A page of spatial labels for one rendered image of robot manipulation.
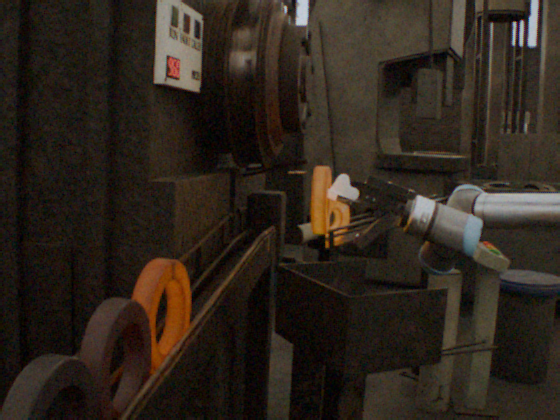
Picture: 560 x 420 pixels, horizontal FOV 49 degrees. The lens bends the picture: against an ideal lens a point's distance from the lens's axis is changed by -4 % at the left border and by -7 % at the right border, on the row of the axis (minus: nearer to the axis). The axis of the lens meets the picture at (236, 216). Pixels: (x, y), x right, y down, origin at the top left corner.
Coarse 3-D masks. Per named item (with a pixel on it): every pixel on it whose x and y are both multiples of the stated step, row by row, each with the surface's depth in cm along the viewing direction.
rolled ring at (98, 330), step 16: (112, 304) 81; (128, 304) 82; (96, 320) 78; (112, 320) 78; (128, 320) 82; (144, 320) 88; (96, 336) 76; (112, 336) 77; (128, 336) 88; (144, 336) 88; (80, 352) 76; (96, 352) 75; (112, 352) 78; (128, 352) 89; (144, 352) 89; (96, 368) 74; (128, 368) 89; (144, 368) 89; (128, 384) 88; (112, 400) 86; (128, 400) 86; (112, 416) 78
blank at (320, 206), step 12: (324, 168) 143; (324, 180) 139; (312, 192) 139; (324, 192) 138; (312, 204) 139; (324, 204) 138; (312, 216) 140; (324, 216) 139; (312, 228) 142; (324, 228) 141
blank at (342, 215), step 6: (330, 204) 206; (336, 204) 208; (342, 204) 210; (330, 210) 206; (336, 210) 209; (342, 210) 210; (348, 210) 212; (336, 216) 212; (342, 216) 210; (348, 216) 212; (336, 222) 212; (342, 222) 211; (348, 222) 213; (330, 228) 207; (336, 240) 210
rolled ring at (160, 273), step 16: (144, 272) 96; (160, 272) 95; (176, 272) 101; (144, 288) 94; (160, 288) 95; (176, 288) 105; (144, 304) 92; (176, 304) 106; (176, 320) 106; (176, 336) 105; (160, 352) 97
